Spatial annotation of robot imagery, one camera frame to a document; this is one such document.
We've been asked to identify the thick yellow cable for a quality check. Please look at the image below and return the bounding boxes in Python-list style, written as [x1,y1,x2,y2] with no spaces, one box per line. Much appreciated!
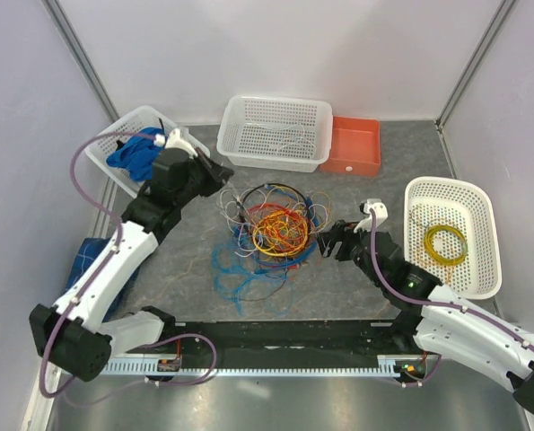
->
[251,215,312,260]

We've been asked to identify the white wires in basket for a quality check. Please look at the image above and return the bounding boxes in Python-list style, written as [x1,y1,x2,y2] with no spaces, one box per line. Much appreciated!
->
[243,119,318,159]

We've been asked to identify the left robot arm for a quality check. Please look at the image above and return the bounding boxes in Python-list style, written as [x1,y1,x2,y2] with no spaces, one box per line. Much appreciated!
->
[29,148,234,382]

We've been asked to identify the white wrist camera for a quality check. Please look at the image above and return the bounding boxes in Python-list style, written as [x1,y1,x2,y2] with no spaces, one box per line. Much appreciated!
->
[153,128,198,158]
[354,198,389,233]

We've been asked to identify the orange plastic tray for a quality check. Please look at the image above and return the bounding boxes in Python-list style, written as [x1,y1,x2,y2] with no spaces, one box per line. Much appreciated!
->
[319,116,381,178]

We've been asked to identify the blue ethernet cable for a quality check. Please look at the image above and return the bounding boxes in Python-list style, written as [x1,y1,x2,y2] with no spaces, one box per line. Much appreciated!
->
[234,182,321,273]

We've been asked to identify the thin brown wire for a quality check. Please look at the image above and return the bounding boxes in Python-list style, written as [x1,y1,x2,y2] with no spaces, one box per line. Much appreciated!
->
[230,264,294,303]

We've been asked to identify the white perforated basket middle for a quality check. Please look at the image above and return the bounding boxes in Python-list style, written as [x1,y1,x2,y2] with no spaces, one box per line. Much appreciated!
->
[216,95,333,172]

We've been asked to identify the white perforated basket left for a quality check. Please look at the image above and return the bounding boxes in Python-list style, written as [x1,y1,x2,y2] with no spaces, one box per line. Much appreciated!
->
[85,106,210,198]

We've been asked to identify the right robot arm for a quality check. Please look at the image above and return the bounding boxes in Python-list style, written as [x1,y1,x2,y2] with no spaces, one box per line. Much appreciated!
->
[318,220,534,415]

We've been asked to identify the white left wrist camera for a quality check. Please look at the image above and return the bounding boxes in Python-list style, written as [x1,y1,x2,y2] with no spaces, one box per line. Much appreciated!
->
[153,128,198,158]

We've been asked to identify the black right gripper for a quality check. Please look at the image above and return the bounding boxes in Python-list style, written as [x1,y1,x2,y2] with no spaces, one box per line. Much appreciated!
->
[312,218,385,288]

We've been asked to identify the aluminium frame post right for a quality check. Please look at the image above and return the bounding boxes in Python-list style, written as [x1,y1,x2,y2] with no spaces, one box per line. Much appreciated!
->
[435,0,518,131]

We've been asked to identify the thin white wire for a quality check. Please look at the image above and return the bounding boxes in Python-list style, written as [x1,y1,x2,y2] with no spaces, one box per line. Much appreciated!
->
[216,186,303,257]

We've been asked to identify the slotted cable duct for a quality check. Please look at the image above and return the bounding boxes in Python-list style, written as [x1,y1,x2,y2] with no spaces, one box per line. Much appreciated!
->
[101,354,407,378]

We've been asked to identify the thick red cable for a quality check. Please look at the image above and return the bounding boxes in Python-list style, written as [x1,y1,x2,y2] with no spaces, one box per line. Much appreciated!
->
[246,202,303,270]

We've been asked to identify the aluminium frame post left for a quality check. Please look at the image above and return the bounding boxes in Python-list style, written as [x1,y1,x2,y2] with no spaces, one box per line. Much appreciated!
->
[42,0,119,122]

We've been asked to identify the thick black cable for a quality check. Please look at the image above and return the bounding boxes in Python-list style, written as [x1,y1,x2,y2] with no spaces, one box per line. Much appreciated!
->
[241,182,312,225]

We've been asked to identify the thin light blue wire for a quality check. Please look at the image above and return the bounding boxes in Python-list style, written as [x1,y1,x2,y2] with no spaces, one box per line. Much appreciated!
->
[211,240,296,318]

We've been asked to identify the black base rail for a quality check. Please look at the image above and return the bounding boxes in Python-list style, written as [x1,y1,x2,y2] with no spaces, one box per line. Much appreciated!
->
[130,320,423,365]

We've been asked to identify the white perforated basket right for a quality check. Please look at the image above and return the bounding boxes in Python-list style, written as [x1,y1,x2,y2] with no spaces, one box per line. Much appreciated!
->
[404,176,502,300]

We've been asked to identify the yellow green wire coil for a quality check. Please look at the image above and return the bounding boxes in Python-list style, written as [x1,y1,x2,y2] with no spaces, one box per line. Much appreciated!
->
[423,224,469,267]

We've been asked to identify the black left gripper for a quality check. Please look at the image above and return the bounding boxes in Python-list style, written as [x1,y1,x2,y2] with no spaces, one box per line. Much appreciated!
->
[176,148,235,207]

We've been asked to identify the thin red wire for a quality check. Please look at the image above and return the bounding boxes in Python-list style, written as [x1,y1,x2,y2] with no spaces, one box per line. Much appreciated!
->
[248,201,312,261]

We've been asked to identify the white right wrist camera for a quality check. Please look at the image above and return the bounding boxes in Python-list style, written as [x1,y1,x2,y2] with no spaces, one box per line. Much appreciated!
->
[354,198,389,233]

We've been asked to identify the blue plaid cloth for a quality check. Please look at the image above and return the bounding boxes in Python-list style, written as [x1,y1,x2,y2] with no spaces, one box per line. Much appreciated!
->
[65,238,109,291]

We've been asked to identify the thin yellow wire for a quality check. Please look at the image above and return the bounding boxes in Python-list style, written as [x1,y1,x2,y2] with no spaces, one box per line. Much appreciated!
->
[252,186,335,257]

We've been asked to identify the aluminium frame post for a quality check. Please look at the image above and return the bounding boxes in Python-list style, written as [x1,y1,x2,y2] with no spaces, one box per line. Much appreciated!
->
[435,0,518,131]
[42,0,119,122]

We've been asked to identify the white perforated basket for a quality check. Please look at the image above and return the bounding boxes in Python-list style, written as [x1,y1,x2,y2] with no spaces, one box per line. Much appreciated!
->
[85,106,210,198]
[216,95,333,172]
[404,176,502,300]

